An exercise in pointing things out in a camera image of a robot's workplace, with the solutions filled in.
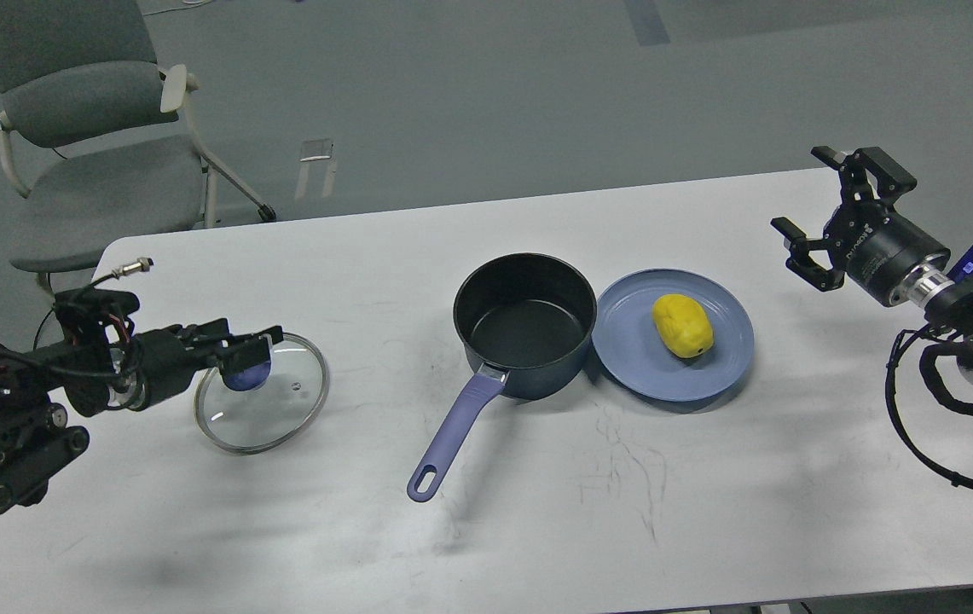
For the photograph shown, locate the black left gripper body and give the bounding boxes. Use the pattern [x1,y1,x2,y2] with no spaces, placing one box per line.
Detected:
[121,325,230,411]

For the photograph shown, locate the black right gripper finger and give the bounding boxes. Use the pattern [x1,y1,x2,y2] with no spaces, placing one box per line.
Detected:
[771,217,845,292]
[811,145,918,214]

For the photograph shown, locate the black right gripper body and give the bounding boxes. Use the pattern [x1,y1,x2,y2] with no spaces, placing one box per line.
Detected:
[824,205,951,307]

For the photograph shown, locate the glass lid with purple knob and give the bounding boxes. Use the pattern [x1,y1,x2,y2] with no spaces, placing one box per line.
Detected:
[193,332,331,455]

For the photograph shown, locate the yellow potato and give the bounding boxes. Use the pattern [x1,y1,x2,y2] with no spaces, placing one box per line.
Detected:
[651,294,715,359]

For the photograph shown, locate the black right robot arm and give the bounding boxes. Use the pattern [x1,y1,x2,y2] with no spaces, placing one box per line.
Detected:
[771,145,973,490]

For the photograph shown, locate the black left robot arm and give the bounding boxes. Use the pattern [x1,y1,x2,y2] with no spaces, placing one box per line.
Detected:
[0,277,285,514]

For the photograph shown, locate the blue plate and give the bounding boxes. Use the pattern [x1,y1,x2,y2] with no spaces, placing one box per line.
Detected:
[593,269,756,402]

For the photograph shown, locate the grey office chair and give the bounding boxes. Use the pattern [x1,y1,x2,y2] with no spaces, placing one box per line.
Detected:
[0,1,276,293]

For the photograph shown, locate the dark blue saucepan purple handle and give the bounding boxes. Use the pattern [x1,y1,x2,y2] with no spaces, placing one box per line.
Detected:
[407,252,598,502]

